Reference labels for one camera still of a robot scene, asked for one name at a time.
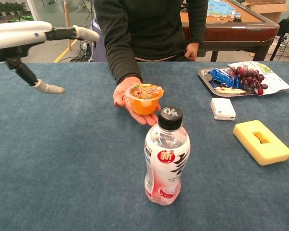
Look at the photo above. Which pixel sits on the person right hand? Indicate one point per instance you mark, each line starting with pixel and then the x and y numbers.
pixel 120 96

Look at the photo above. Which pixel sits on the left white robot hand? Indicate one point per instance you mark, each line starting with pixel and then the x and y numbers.
pixel 17 33

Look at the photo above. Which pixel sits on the person left hand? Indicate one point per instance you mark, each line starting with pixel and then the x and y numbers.
pixel 191 51

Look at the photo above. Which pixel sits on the round snack cup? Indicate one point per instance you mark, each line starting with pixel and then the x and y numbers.
pixel 144 101

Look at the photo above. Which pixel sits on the person right forearm black sleeve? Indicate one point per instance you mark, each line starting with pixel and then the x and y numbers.
pixel 120 57

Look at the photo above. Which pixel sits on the person left forearm black sleeve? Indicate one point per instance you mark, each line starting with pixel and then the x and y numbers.
pixel 196 21

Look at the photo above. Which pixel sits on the green potted plants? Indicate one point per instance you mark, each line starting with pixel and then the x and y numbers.
pixel 7 8

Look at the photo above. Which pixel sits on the metal rectangular tray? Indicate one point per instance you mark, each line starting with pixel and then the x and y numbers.
pixel 204 77

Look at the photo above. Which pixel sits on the blue snack packet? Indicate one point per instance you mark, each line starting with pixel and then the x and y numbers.
pixel 222 77

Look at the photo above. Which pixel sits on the brown wooden game table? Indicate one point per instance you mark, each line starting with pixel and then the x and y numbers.
pixel 231 32

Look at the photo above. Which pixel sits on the person torso black sweater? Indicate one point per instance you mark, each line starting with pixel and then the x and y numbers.
pixel 149 24

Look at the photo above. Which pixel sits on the cream snack stick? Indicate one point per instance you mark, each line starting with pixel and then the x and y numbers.
pixel 228 89
pixel 231 92

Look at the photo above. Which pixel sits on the blue puzzle pieces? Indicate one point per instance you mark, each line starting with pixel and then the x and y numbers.
pixel 220 7

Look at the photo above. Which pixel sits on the blue grey chair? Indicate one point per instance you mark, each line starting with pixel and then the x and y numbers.
pixel 97 48

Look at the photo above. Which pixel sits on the small black round object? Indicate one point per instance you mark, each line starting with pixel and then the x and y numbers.
pixel 237 18

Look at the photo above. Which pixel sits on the red grape bunch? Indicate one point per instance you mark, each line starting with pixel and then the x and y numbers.
pixel 249 75

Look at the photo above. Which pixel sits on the small white box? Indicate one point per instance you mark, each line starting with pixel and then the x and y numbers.
pixel 222 108

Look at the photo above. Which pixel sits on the blue felt table mat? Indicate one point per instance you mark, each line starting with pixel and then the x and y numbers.
pixel 74 156

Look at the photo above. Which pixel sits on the pink drink bottle black cap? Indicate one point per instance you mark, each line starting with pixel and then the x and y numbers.
pixel 166 163

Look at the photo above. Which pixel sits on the cardboard box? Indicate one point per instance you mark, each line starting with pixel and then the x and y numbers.
pixel 267 9

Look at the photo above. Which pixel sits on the white green snack bag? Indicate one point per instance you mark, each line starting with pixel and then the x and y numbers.
pixel 274 79

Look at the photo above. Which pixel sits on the black tripod stand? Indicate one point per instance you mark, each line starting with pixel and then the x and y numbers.
pixel 283 31

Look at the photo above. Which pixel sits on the white plastic basket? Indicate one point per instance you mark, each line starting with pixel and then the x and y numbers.
pixel 285 49

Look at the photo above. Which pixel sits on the yellow sponge with hole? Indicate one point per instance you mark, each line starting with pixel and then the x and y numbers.
pixel 250 134

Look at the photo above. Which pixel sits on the wooden post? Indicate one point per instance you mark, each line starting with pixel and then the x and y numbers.
pixel 67 24

